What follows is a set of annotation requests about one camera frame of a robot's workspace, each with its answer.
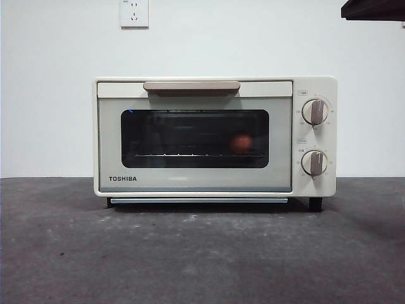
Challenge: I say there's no brown egg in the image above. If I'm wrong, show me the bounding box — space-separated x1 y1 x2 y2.
229 131 254 156

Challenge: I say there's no glass oven door with handle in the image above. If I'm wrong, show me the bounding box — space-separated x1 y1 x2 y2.
96 80 294 193

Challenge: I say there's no cream oven knob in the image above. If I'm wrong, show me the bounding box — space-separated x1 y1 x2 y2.
300 149 328 177
301 98 329 126

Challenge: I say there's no cream Toshiba toaster oven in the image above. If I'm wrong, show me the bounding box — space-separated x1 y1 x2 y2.
92 75 338 212

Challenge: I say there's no silver crumb tray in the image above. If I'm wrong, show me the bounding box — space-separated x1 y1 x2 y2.
109 198 289 205

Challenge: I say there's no metal wire oven rack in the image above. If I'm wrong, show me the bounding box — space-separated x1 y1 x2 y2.
134 153 267 158

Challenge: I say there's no white wall socket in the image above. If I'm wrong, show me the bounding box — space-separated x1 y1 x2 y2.
120 0 149 30

